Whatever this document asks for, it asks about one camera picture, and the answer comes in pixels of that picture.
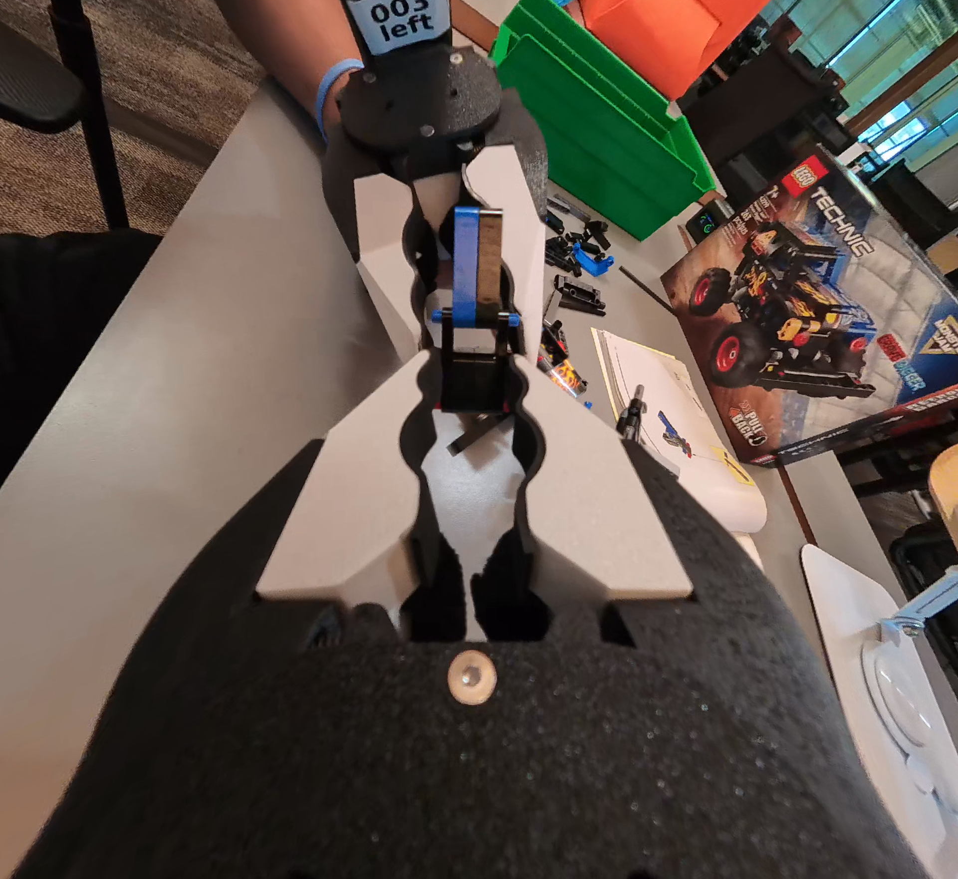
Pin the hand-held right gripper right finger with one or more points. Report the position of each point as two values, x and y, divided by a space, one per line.
599 512

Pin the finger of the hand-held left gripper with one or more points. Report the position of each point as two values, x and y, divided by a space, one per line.
524 235
385 243

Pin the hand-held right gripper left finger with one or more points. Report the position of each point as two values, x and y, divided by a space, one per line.
352 505

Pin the blue and black lego assembly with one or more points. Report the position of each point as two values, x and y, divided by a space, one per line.
465 265

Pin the pile of black lego pieces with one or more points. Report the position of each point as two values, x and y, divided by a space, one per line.
565 250

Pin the blue curved lego panel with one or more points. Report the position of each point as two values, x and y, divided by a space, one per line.
595 267

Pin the black rectangular lego panel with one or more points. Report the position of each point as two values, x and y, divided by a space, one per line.
580 295

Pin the black lego connector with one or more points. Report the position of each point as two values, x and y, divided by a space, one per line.
632 411

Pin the black red lego piece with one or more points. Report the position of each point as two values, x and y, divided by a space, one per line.
554 342

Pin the flame print lego piece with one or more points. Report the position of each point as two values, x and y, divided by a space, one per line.
570 377

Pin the monster truck lego box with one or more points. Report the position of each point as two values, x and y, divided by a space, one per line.
808 295

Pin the brown cardboard piece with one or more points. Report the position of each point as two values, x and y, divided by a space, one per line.
471 22

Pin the blue wristband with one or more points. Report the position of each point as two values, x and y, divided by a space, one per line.
329 86

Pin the green plastic bin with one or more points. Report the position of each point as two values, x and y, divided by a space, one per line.
614 160
569 48

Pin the thin black rod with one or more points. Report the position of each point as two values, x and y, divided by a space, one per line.
647 289

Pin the small black device green display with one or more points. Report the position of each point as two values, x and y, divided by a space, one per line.
709 222

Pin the orange storage box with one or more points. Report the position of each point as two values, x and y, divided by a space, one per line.
673 3

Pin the dark wooden furniture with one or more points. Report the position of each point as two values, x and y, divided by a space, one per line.
763 108

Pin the black office chair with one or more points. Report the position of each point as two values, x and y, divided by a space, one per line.
82 71

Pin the round wooden stool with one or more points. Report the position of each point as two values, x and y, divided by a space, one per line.
947 497

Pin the large glass window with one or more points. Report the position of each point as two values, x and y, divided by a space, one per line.
861 11

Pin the white flat base plate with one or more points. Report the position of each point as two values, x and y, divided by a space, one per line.
846 639

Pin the metal bracket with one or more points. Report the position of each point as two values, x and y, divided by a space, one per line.
924 606

